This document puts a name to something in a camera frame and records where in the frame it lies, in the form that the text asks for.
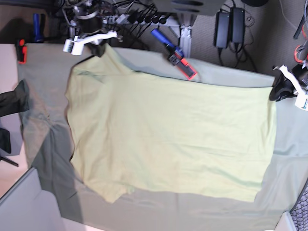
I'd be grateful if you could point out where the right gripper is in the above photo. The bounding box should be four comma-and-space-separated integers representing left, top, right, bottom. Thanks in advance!
71, 16, 123, 58

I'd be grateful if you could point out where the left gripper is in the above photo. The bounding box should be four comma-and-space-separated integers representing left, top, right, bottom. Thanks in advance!
269, 64, 308, 102

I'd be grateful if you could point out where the light yellow-green T-shirt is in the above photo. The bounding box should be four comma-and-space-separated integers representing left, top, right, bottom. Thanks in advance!
65, 47, 277, 203

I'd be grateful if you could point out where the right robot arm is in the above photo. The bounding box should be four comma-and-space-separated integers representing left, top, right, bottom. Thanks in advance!
61, 0, 123, 57

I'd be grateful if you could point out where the grey power strip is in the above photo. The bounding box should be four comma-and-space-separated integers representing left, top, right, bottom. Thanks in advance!
103, 13, 178, 26

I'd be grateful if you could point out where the blue orange corner clamp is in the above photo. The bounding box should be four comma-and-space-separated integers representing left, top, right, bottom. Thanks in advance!
15, 13, 47, 64

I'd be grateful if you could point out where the blue orange bar clamp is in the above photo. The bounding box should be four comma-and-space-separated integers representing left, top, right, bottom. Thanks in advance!
151, 28, 197, 80

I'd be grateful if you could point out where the black power adapter pair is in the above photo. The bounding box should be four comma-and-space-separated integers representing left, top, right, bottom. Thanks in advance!
214, 7, 245, 49

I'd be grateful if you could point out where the dark green cloth piece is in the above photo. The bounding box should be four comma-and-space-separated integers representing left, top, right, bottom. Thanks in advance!
0, 80, 29, 117

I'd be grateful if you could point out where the black tripod leg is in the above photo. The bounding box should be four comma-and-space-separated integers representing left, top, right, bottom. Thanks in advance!
0, 156, 19, 167

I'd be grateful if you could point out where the grey cardboard box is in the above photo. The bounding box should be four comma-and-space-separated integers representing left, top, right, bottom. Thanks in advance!
0, 168, 65, 231

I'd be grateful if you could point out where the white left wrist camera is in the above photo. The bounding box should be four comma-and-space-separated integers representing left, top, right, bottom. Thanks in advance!
295, 94, 308, 111

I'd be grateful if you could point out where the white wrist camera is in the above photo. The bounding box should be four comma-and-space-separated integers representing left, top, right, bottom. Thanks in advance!
295, 94, 308, 111
63, 36, 85, 56

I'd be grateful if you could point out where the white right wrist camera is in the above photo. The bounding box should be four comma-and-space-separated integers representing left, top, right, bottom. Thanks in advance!
63, 36, 85, 56

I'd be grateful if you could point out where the aluminium table leg frame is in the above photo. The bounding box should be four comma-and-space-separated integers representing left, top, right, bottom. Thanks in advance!
167, 13, 196, 58

